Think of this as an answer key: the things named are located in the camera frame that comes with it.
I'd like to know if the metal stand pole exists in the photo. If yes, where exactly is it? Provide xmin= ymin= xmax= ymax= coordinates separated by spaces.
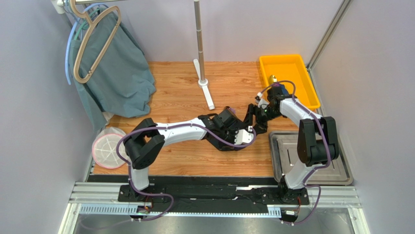
xmin=193 ymin=0 xmax=208 ymax=86

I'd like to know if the metal tray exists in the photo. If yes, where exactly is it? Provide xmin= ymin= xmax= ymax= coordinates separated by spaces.
xmin=268 ymin=130 xmax=353 ymax=186

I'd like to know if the pink rimmed white mesh basket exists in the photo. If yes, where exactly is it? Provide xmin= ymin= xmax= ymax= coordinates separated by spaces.
xmin=92 ymin=127 xmax=126 ymax=169

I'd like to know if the beige clothes hanger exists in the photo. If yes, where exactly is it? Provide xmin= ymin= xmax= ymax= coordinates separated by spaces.
xmin=69 ymin=0 xmax=122 ymax=84

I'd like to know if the black paper napkin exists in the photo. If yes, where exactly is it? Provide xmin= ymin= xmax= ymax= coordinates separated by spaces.
xmin=206 ymin=130 xmax=257 ymax=151

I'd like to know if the rolled dark blue napkin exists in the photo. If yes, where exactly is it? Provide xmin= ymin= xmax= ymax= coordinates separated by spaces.
xmin=279 ymin=84 xmax=289 ymax=95

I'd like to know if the teal hanging cloth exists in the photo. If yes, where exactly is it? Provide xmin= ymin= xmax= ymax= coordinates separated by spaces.
xmin=69 ymin=12 xmax=156 ymax=132

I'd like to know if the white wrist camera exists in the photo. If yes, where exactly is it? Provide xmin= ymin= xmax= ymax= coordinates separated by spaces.
xmin=234 ymin=128 xmax=256 ymax=145
xmin=255 ymin=92 xmax=269 ymax=109

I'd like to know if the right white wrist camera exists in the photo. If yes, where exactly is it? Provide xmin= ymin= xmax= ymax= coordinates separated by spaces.
xmin=255 ymin=92 xmax=269 ymax=109

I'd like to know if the white stand base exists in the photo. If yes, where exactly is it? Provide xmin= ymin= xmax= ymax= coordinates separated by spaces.
xmin=193 ymin=59 xmax=215 ymax=110

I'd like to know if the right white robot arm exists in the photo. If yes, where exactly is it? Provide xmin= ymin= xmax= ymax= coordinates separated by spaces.
xmin=244 ymin=95 xmax=340 ymax=203

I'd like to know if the aluminium frame rail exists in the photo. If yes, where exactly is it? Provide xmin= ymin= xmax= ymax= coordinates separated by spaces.
xmin=58 ymin=175 xmax=370 ymax=234

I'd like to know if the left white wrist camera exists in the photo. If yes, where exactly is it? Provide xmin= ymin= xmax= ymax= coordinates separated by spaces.
xmin=234 ymin=128 xmax=256 ymax=145

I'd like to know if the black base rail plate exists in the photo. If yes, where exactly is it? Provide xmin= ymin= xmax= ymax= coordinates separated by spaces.
xmin=87 ymin=175 xmax=310 ymax=214

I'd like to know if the green clothes hanger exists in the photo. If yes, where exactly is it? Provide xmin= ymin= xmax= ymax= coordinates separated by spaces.
xmin=75 ymin=8 xmax=101 ymax=39

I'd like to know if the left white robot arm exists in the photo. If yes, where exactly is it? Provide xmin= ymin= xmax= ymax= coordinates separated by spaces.
xmin=115 ymin=108 xmax=256 ymax=196

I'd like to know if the yellow plastic bin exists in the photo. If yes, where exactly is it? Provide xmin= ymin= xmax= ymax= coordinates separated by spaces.
xmin=259 ymin=54 xmax=321 ymax=111

